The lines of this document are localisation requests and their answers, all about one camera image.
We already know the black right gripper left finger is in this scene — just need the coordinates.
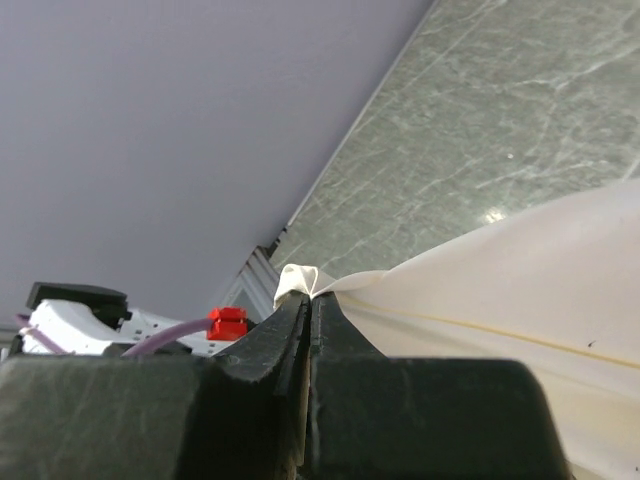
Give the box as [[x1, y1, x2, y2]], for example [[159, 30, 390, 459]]
[[1, 294, 309, 479]]

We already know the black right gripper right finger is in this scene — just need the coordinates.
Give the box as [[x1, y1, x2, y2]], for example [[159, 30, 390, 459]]
[[306, 294, 570, 479]]

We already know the cream satin pillowcase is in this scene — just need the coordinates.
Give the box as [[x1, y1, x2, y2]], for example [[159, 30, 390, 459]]
[[274, 180, 639, 479]]

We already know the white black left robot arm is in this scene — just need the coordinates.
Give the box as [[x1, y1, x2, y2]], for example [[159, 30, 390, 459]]
[[2, 282, 225, 358]]

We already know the aluminium frame rail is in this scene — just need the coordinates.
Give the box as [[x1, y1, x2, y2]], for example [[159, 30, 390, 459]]
[[224, 247, 279, 323]]

